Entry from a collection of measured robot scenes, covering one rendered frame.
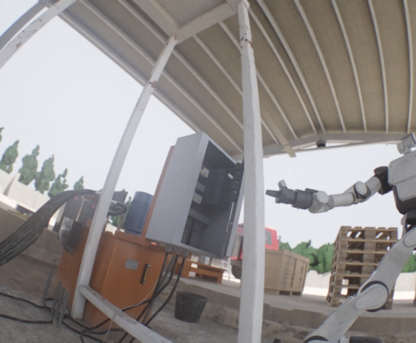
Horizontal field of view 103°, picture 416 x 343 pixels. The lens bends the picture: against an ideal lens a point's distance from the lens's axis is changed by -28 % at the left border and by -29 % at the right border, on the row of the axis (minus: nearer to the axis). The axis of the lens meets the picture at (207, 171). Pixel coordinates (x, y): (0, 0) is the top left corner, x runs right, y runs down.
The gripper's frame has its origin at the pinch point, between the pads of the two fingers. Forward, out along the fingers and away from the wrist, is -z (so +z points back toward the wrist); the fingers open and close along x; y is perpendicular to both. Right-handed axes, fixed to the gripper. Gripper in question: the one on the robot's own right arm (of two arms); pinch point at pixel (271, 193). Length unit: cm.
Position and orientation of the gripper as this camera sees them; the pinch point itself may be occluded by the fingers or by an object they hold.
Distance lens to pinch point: 107.6
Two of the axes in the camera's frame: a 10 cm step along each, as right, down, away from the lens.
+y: -2.3, 8.9, -3.9
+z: 9.7, 2.1, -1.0
